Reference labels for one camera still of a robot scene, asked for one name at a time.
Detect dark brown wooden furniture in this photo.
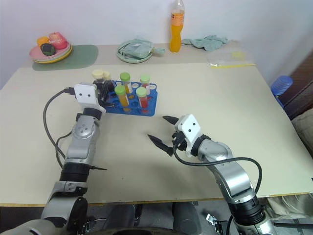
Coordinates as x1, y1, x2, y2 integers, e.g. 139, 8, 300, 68
278, 55, 313, 121

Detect dark rounded shape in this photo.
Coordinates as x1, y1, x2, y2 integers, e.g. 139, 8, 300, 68
172, 201, 201, 235

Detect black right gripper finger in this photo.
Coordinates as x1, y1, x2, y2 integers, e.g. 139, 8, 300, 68
162, 116, 181, 126
147, 134, 174, 157

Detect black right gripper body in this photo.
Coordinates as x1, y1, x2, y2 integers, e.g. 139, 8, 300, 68
171, 131, 188, 153

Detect red toy apple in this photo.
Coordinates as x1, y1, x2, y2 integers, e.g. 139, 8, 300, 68
48, 31, 68, 50

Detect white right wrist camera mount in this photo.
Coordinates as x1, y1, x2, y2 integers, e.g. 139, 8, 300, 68
174, 114, 202, 158

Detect blue water jug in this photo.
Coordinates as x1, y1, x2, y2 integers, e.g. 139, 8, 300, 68
270, 75, 294, 99

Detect pink plate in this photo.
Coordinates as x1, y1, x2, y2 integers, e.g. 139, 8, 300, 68
29, 43, 72, 61

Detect pale green cloth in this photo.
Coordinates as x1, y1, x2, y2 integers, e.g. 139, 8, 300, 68
181, 35, 228, 52

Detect blue test tube rack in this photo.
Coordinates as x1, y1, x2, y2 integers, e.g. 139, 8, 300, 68
104, 80, 157, 117

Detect clear zip plastic bag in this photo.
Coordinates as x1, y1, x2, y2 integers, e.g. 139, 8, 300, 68
207, 50, 257, 70

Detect beige cushion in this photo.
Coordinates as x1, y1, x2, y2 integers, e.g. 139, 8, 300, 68
291, 107, 313, 153

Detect stack of colourful plates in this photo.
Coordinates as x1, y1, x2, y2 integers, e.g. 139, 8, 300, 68
32, 45, 74, 64

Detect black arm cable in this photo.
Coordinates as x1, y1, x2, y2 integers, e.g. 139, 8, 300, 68
43, 87, 77, 170
172, 144, 264, 196

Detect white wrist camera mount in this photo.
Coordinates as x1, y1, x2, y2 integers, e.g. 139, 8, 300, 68
174, 114, 202, 158
73, 83, 107, 116

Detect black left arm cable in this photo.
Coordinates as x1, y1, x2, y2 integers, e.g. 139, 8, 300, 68
43, 87, 77, 170

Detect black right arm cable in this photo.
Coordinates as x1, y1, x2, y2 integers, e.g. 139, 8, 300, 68
172, 144, 264, 196

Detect green-capped yellow test tube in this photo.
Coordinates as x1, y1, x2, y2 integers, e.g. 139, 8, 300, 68
119, 72, 133, 94
114, 85, 129, 109

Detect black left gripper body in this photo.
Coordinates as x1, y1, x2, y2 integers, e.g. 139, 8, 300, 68
93, 79, 108, 100

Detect green packaged wipes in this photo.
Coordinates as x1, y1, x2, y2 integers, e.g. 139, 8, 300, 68
121, 38, 153, 59

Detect dark green toy vegetable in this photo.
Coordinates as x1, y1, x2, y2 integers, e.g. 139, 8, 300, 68
41, 43, 57, 56

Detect green placemat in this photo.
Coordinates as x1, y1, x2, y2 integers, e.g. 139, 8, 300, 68
32, 44, 99, 72

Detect pale green plate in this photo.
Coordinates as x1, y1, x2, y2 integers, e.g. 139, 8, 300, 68
115, 40, 154, 64

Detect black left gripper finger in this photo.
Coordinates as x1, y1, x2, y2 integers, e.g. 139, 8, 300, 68
101, 80, 115, 102
98, 99, 121, 108

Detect green-capped red test tube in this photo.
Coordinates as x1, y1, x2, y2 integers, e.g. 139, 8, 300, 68
135, 87, 149, 110
139, 74, 151, 89

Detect orange toy fruit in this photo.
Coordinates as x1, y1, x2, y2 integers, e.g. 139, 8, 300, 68
36, 36, 51, 47

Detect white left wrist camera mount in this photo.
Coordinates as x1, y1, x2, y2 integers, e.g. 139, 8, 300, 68
73, 83, 107, 116

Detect orange soda bottle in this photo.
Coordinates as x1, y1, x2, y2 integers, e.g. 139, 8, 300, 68
169, 0, 185, 53

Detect grey robot torso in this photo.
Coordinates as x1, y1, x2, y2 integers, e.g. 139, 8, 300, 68
0, 218, 89, 235

